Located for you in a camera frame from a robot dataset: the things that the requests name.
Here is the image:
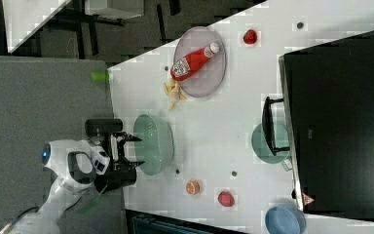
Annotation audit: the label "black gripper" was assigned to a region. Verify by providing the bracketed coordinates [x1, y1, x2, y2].
[94, 132, 145, 194]

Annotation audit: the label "green strainer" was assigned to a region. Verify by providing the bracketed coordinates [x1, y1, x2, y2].
[133, 114, 174, 176]

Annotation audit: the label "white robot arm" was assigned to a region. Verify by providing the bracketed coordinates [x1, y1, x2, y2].
[0, 132, 140, 234]

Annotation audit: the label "yellow plush toy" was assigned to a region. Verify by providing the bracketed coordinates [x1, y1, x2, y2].
[164, 78, 187, 110]

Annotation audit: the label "green marker tape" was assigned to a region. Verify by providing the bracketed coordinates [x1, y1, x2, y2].
[91, 71, 109, 81]

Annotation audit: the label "red plush ketchup bottle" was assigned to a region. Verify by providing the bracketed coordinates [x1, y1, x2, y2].
[170, 43, 220, 81]

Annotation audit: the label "grey round plate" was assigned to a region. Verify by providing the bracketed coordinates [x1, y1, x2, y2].
[173, 26, 226, 98]

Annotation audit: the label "red strawberry toy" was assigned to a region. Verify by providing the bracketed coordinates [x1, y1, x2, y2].
[217, 191, 235, 207]
[243, 29, 258, 45]

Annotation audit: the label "grey foam mat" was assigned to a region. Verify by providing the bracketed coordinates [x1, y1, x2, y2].
[0, 56, 113, 231]

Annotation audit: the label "green cup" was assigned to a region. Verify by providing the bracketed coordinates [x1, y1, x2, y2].
[251, 124, 293, 172]

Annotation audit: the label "blue bowl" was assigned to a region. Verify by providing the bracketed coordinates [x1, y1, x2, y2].
[265, 206, 306, 234]

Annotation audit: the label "red strawberry toy far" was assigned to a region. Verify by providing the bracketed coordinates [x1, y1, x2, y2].
[243, 29, 258, 45]

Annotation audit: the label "black toaster oven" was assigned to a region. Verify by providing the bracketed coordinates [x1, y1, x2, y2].
[262, 30, 374, 221]

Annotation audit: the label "black cylinder post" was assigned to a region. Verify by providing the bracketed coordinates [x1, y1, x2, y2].
[85, 119, 123, 137]

